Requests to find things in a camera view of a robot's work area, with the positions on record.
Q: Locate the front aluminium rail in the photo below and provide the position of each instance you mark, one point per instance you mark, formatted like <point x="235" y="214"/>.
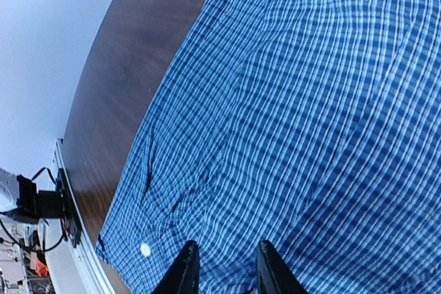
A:
<point x="91" y="272"/>

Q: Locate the blue plaid long sleeve shirt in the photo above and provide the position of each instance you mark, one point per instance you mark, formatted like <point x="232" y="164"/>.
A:
<point x="314" y="124"/>

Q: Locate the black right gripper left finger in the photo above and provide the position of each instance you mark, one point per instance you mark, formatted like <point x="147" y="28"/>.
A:
<point x="183" y="275"/>

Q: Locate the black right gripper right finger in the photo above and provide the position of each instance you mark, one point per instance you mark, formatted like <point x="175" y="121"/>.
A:
<point x="273" y="275"/>

